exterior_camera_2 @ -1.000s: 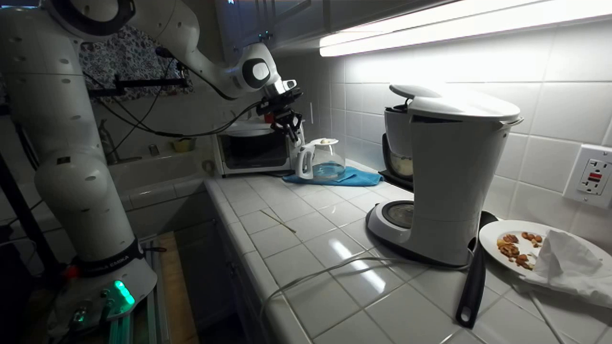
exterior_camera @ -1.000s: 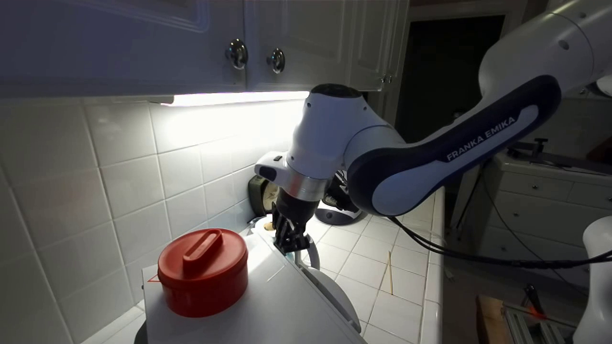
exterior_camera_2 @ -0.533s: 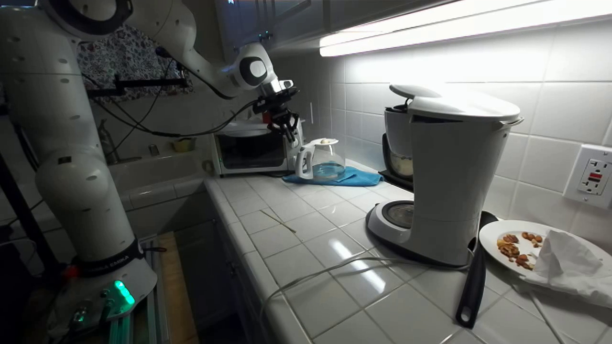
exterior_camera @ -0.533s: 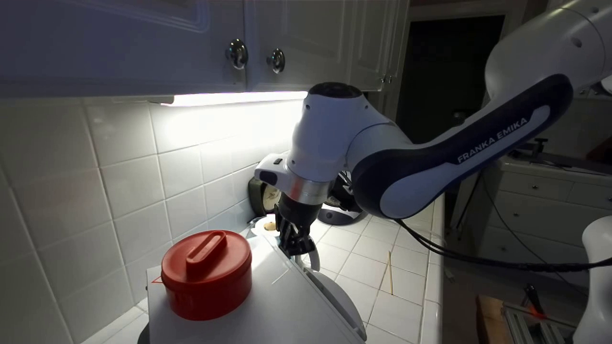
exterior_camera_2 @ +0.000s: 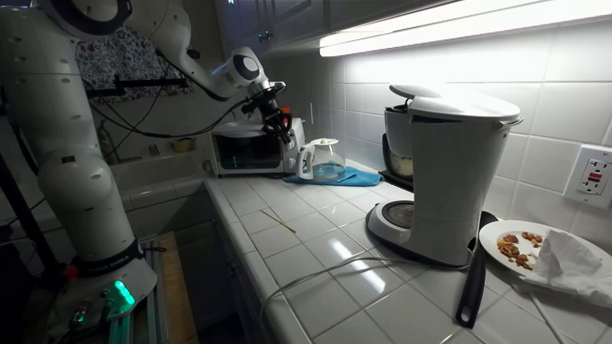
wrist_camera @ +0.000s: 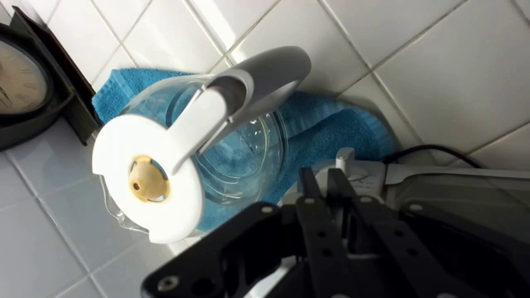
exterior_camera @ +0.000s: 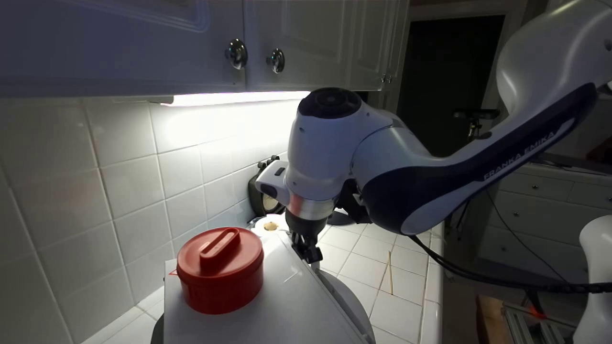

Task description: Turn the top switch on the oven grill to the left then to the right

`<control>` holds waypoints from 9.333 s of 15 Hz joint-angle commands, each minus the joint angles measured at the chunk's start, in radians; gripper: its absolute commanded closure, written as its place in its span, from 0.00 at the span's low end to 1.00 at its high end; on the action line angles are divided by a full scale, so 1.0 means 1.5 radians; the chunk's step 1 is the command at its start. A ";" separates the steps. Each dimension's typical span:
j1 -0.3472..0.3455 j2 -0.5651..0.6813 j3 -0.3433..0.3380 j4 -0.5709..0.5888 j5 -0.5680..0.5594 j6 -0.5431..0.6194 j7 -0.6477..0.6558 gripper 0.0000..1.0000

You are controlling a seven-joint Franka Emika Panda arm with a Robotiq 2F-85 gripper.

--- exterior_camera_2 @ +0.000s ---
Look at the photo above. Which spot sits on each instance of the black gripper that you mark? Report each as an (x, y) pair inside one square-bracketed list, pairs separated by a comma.
[(271, 101)]

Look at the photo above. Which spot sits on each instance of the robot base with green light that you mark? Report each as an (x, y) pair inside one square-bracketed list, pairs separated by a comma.
[(106, 298)]

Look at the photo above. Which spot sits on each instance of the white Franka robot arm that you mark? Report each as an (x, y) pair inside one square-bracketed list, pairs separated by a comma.
[(70, 184)]

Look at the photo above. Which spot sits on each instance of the white toaster oven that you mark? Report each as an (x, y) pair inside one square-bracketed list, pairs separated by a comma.
[(246, 153)]

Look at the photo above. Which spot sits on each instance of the glass carafe with white lid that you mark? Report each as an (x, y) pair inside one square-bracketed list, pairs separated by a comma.
[(318, 163)]

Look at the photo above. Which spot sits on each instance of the thin wooden skewer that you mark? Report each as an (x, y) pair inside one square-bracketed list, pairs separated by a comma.
[(278, 220)]

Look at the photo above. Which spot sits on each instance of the blue towel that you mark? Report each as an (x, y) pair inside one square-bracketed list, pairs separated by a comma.
[(360, 178)]

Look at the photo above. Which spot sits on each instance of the small yellow item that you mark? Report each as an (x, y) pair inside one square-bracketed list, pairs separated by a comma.
[(183, 145)]

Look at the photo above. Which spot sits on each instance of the white sink basin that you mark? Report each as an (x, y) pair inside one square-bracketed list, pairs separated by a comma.
[(156, 174)]

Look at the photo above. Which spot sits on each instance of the black horizontal rod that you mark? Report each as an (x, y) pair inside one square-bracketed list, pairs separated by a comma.
[(140, 82)]

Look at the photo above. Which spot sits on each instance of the white coffee maker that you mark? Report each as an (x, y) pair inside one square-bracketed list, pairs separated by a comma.
[(452, 172)]

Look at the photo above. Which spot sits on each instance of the patterned dark cloth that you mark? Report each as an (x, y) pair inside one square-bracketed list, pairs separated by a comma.
[(121, 57)]

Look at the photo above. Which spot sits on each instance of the under-cabinet light strip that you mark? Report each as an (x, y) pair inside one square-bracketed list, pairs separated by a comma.
[(446, 29)]

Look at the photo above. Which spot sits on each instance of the white plate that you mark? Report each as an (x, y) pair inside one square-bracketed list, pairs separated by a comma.
[(494, 239)]

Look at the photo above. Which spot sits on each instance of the brown food pieces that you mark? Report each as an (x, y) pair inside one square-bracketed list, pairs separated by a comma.
[(510, 247)]

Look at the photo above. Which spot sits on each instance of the black tripod leg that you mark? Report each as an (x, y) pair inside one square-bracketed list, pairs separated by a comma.
[(30, 222)]

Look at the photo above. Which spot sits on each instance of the white paper napkin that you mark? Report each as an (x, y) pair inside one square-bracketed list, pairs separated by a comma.
[(567, 260)]

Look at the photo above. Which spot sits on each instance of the white wall cabinet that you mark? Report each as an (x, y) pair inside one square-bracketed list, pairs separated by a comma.
[(288, 19)]

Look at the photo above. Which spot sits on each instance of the white wall outlet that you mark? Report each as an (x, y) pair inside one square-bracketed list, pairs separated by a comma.
[(592, 176)]

